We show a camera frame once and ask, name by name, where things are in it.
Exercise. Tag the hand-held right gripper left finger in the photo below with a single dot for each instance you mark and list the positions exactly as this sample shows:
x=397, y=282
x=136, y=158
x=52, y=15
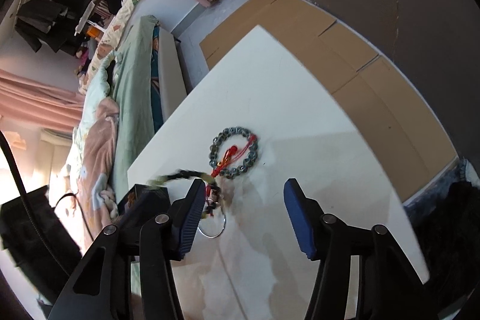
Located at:
x=191, y=218

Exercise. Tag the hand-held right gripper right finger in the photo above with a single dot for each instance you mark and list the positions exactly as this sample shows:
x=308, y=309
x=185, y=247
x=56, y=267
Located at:
x=300, y=218

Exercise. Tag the silver bangle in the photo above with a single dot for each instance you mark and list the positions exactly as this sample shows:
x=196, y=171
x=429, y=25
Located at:
x=212, y=236

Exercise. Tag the black jewelry box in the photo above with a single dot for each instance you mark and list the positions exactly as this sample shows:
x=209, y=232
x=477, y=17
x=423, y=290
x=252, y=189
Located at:
x=150, y=200

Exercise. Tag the pink floral blanket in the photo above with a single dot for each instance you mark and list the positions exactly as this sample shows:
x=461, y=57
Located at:
x=97, y=155

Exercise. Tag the dark cloth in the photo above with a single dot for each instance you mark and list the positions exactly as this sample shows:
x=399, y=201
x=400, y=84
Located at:
x=56, y=241

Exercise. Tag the white bed base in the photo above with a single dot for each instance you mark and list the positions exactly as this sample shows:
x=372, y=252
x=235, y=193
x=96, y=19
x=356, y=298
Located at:
x=170, y=72

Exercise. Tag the black fluffy cloth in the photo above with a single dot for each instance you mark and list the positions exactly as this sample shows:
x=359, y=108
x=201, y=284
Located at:
x=450, y=226

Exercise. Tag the pale floral quilt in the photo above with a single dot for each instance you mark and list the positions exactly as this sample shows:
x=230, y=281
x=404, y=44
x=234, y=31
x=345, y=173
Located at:
x=95, y=87

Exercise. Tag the flattened cardboard sheets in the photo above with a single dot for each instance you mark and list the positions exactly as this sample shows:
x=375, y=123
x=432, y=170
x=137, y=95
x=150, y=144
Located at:
x=356, y=54

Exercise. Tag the white folding rack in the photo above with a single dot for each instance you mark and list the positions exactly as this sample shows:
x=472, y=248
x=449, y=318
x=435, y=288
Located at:
x=88, y=18

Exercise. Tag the dark hanging clothes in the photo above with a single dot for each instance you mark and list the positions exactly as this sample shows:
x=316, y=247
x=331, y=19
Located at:
x=37, y=16

